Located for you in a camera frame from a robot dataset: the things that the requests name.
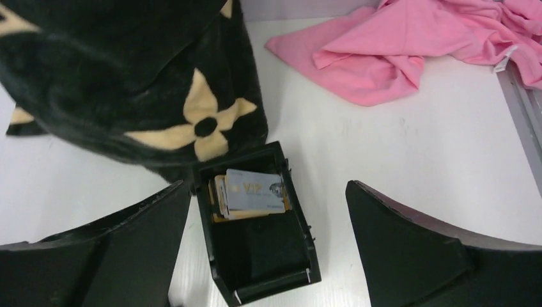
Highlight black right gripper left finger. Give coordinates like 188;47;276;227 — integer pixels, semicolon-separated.
1;182;191;306

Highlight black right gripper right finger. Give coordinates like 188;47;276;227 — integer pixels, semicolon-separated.
345;180;541;306

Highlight black plastic bin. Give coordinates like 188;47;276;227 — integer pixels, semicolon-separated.
192;141;321;306

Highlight stack of cards in bin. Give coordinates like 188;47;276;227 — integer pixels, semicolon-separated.
208;169;291;223

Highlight black floral blanket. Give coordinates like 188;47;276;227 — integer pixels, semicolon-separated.
1;0;268;182

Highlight pink cloth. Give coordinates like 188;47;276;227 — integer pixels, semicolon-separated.
266;0;541;106

